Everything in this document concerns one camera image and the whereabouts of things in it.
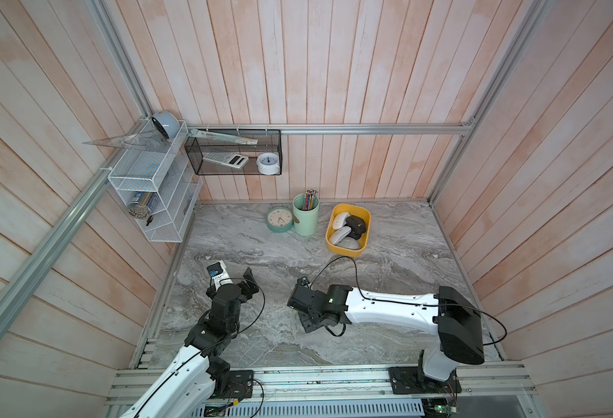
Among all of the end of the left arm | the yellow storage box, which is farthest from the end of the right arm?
the yellow storage box

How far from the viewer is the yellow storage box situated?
3.29 ft

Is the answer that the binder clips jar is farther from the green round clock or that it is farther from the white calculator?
the green round clock

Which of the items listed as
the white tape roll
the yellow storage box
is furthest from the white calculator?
→ the yellow storage box

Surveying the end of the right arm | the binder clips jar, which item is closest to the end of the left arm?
the end of the right arm

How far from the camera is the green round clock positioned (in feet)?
3.66
